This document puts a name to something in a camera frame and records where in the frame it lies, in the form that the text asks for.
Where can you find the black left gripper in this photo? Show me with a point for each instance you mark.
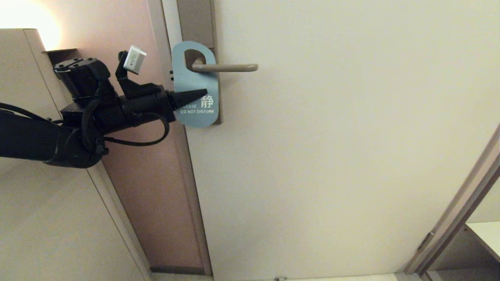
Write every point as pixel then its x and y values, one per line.
pixel 146 107

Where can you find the blue do-not-disturb door hanger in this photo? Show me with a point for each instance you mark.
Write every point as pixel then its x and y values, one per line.
pixel 193 82

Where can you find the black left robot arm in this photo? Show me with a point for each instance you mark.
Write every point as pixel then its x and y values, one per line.
pixel 31 136

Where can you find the brown door lock plate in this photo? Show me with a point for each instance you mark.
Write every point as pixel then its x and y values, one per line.
pixel 195 23

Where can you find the cream door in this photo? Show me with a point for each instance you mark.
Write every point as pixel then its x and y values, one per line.
pixel 332 156

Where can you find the beige cabinet panel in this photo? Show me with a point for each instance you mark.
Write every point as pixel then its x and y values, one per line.
pixel 39 234

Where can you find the pale wardrobe shelf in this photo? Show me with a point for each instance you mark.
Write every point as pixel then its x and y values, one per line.
pixel 488 234

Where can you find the black left camera bracket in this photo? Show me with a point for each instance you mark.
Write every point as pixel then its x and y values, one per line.
pixel 134 89

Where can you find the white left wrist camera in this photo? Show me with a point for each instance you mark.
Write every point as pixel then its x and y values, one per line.
pixel 134 59

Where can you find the dark wall lamp bracket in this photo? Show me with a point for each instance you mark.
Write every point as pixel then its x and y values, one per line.
pixel 58 52

